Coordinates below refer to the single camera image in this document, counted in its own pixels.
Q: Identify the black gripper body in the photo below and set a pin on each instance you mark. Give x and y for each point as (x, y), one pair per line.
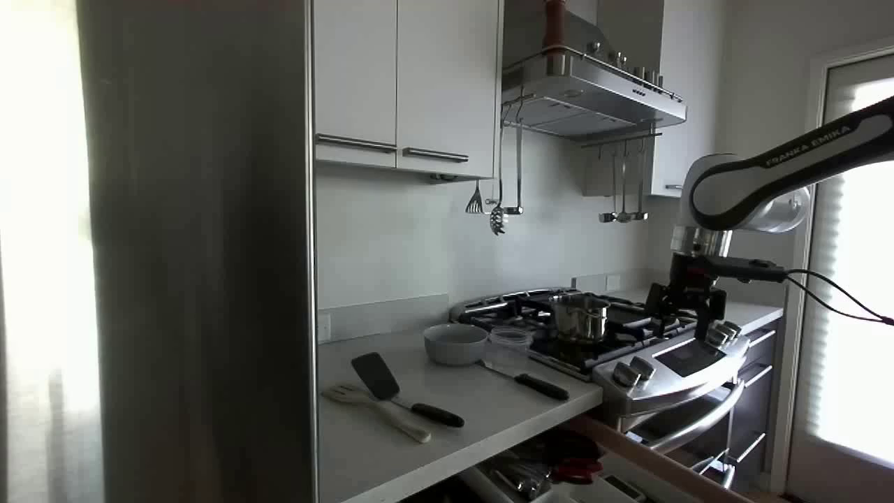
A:
(693, 285)

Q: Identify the red spatula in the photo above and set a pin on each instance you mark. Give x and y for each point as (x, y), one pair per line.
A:
(574, 461)

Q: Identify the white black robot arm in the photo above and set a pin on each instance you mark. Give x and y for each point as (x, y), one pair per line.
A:
(767, 193)

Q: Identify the open wooden drawer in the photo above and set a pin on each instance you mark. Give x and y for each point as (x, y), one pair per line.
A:
(630, 473)

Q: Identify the beige slotted spatula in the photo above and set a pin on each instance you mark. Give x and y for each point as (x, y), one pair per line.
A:
(354, 396)

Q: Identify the gas stove with oven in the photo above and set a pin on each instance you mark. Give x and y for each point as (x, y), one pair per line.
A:
(701, 404)

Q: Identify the steel pot with lid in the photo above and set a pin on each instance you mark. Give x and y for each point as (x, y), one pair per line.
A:
(580, 318)

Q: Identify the clear plastic container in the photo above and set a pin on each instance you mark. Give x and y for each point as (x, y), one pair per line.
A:
(510, 345)

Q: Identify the hanging ladle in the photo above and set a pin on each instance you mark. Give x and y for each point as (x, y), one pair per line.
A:
(499, 214)

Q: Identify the hanging steel utensil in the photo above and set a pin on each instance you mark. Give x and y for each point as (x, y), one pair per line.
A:
(475, 202)

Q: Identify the stainless steel range hood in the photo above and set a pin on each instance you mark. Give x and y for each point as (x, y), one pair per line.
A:
(565, 77)

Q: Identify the grey ceramic bowl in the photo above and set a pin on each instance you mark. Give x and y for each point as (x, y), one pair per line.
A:
(454, 345)

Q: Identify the white upper cabinet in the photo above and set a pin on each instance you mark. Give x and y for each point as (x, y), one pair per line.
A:
(410, 84)

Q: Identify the tall dark grey cabinet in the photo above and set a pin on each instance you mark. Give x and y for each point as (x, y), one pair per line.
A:
(201, 225)

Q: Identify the hanging utensils right rail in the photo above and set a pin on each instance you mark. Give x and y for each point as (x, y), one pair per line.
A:
(627, 197)

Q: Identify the black handled kitchen knife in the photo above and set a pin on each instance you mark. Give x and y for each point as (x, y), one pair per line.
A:
(528, 382)

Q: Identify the white right wall cabinet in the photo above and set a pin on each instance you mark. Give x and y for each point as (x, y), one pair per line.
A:
(692, 56)

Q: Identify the black spatula black handle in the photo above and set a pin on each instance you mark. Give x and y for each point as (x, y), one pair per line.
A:
(377, 378)

